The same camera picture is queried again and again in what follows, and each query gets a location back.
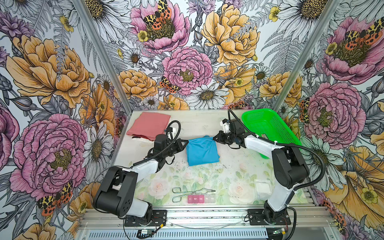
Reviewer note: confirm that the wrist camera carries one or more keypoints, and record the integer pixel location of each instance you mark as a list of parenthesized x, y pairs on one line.
[(171, 131), (226, 126)]

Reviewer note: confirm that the folded pink t-shirt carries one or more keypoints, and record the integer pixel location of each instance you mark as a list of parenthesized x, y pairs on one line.
[(148, 125)]

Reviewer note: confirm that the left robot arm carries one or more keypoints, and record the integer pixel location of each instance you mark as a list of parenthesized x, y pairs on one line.
[(116, 194)]

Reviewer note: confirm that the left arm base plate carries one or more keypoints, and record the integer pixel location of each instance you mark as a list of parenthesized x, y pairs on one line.
[(158, 217)]

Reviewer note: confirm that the white gauze packet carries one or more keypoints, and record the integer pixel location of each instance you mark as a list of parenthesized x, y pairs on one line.
[(263, 189)]

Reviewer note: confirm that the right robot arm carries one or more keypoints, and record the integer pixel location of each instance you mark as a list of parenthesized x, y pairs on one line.
[(290, 168)]

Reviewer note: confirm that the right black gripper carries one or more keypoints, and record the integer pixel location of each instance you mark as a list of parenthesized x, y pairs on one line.
[(220, 136)]

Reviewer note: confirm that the metal tongs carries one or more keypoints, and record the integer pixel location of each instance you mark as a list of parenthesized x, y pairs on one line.
[(180, 193)]

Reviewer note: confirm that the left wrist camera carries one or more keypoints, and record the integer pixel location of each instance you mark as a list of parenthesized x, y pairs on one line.
[(171, 131)]

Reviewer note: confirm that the green plastic basket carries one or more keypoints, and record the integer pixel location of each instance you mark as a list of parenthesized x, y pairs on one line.
[(266, 125)]

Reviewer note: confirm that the blue t-shirt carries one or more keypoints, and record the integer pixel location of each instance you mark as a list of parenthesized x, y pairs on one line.
[(202, 151)]

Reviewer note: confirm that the aluminium front rail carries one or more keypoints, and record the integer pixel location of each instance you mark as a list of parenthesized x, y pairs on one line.
[(210, 217)]

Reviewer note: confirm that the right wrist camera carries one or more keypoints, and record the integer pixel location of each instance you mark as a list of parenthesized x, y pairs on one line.
[(226, 126)]

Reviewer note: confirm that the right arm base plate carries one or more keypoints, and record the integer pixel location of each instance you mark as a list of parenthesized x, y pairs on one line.
[(260, 217)]

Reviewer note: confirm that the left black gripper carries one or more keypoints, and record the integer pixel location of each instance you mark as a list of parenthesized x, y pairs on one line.
[(177, 142)]

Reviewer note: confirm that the pink pill organizer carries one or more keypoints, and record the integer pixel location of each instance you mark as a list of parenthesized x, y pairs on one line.
[(201, 199)]

